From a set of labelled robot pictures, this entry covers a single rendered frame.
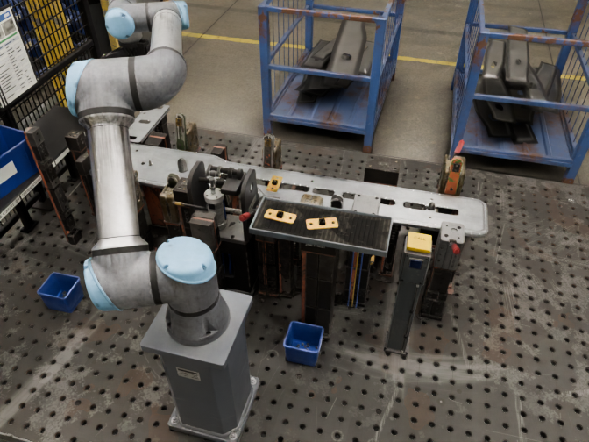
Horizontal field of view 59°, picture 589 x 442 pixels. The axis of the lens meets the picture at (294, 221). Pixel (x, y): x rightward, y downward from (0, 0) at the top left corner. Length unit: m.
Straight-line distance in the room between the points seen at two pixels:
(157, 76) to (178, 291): 0.45
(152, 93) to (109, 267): 0.37
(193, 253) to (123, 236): 0.15
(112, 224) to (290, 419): 0.77
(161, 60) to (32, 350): 1.07
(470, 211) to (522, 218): 0.55
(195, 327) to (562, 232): 1.56
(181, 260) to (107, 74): 0.42
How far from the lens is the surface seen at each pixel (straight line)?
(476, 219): 1.74
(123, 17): 1.53
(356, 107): 3.92
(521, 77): 3.66
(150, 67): 1.17
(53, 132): 2.20
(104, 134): 1.16
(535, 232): 2.25
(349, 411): 1.59
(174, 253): 1.11
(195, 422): 1.53
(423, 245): 1.38
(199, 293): 1.12
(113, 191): 1.14
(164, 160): 1.96
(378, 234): 1.38
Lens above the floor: 2.10
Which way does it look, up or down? 42 degrees down
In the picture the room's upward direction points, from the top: straight up
